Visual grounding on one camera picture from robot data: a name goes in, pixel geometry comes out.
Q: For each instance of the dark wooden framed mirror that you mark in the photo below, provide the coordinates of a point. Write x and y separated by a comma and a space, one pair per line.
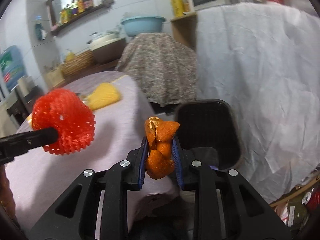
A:
65, 12

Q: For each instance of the red foam fruit net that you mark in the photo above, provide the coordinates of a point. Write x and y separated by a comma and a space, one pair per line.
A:
64, 111

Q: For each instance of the wall hung tissue pack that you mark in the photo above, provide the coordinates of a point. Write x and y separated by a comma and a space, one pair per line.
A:
40, 32

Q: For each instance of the wooden shelf cabinet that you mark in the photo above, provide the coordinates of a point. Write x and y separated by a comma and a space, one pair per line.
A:
184, 29

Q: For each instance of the floral patterned cloth cover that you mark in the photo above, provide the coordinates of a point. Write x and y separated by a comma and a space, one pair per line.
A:
164, 69

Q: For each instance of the woven wicker basket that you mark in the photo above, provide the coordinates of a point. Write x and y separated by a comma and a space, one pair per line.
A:
77, 63

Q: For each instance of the blue water jug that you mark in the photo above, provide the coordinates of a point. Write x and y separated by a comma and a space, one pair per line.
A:
12, 66

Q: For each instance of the yellow foam fruit net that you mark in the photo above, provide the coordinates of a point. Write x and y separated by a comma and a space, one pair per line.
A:
104, 95

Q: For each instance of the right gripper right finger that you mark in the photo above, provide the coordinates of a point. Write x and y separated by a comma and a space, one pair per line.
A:
226, 205

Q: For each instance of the light blue plastic basin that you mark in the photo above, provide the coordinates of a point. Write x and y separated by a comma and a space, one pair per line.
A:
136, 25

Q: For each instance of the black trash bin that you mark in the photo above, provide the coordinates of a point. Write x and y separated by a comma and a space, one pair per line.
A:
210, 123

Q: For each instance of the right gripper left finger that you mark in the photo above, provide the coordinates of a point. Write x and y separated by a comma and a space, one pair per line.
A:
94, 206

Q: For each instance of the orange peel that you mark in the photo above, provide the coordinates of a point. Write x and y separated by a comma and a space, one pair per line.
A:
160, 134

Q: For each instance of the brown white rice cooker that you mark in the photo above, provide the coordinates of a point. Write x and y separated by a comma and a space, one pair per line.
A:
106, 48

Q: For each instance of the white sheet cover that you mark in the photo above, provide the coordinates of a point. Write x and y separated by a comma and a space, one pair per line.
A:
263, 60

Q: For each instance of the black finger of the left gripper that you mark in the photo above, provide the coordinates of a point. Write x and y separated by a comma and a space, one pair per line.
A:
19, 144

